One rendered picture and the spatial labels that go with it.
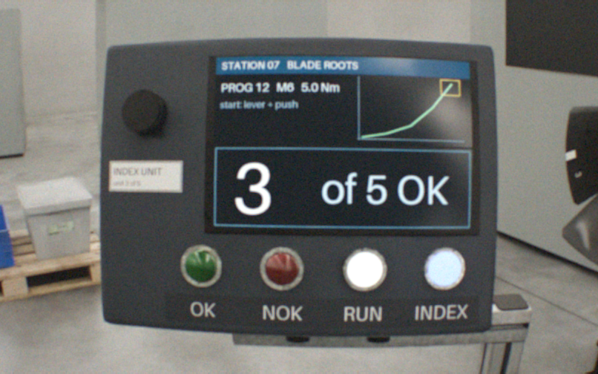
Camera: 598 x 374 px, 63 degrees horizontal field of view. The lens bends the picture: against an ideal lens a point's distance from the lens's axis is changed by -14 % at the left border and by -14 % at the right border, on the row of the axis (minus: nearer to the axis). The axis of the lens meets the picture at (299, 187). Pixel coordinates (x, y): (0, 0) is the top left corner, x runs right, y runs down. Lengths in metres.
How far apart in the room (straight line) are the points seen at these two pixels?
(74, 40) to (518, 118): 10.33
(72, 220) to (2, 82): 4.46
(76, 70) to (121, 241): 12.16
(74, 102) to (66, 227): 9.49
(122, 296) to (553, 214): 3.30
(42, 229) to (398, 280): 2.86
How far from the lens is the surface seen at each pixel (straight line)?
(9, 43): 7.40
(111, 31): 5.89
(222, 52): 0.36
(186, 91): 0.36
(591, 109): 1.24
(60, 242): 3.18
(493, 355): 0.46
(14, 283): 3.09
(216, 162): 0.35
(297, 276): 0.34
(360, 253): 0.34
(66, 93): 12.52
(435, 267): 0.34
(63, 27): 12.51
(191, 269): 0.35
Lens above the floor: 1.25
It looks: 14 degrees down
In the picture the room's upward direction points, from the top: straight up
